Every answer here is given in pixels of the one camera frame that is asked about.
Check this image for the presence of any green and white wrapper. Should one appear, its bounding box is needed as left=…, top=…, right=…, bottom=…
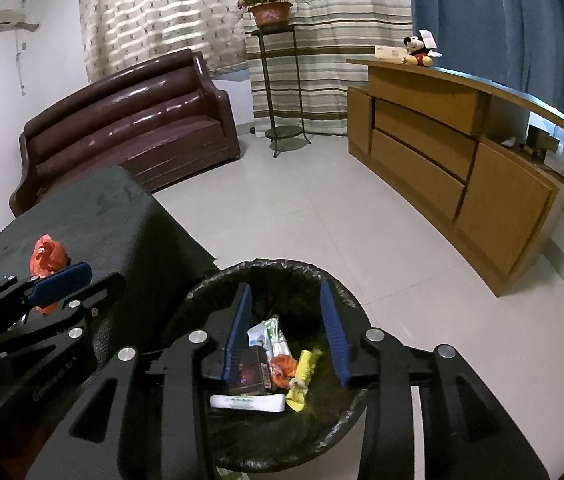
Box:
left=247, top=315, right=287, bottom=356

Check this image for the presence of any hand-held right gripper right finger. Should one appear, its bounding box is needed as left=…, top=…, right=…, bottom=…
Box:
left=319, top=280, right=550, bottom=480

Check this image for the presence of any white air conditioner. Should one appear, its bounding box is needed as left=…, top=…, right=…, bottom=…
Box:
left=0, top=0, right=40, bottom=36

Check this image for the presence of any striped curtain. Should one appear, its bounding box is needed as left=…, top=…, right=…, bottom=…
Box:
left=236, top=0, right=415, bottom=137

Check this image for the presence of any black metal plant stand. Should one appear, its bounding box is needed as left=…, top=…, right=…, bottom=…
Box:
left=247, top=25, right=313, bottom=158

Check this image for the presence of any mouse plush toy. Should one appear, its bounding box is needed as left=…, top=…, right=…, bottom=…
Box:
left=402, top=35, right=443, bottom=67

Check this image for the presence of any dark grey tablecloth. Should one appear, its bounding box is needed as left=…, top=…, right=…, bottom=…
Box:
left=0, top=166, right=219, bottom=361

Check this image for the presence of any red plastic bag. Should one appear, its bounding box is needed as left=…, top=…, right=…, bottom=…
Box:
left=29, top=234, right=70, bottom=317

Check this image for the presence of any orange plastic bag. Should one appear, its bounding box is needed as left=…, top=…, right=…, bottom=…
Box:
left=268, top=354, right=297, bottom=391

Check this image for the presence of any yellow wrapper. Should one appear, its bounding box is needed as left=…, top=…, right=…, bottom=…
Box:
left=286, top=347, right=323, bottom=411

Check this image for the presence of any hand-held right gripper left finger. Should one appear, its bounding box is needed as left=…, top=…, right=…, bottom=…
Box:
left=27, top=284, right=253, bottom=480

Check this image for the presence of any dark box on shelf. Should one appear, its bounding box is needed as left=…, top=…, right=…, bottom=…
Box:
left=526, top=125, right=560, bottom=163

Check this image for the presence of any dark brown cigarette box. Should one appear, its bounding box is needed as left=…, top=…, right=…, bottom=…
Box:
left=227, top=345, right=273, bottom=396

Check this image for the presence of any wooden cabinet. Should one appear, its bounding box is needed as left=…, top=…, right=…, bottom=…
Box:
left=346, top=56, right=564, bottom=297

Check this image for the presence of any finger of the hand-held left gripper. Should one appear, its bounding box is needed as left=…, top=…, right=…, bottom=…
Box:
left=0, top=275, right=128, bottom=357
left=0, top=261, right=94, bottom=323

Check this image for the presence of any white tube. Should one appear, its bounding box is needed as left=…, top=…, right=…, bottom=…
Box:
left=210, top=392, right=287, bottom=413

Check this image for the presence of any potted plant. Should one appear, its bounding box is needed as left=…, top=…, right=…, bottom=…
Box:
left=236, top=0, right=307, bottom=28

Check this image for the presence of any brown leather sofa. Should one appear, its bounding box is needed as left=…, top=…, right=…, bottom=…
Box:
left=8, top=49, right=241, bottom=218

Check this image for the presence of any beige patterned curtain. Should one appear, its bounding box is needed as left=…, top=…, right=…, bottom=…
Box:
left=78, top=0, right=250, bottom=83

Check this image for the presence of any trash bin with black liner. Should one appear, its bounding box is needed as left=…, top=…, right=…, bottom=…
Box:
left=182, top=258, right=383, bottom=473

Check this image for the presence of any wall cable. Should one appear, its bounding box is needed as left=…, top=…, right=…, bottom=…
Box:
left=12, top=30, right=30, bottom=98

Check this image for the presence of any small cardboard box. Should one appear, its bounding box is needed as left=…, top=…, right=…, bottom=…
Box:
left=375, top=45, right=410, bottom=63

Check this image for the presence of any blue curtain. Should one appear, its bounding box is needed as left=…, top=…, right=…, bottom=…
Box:
left=404, top=0, right=564, bottom=136

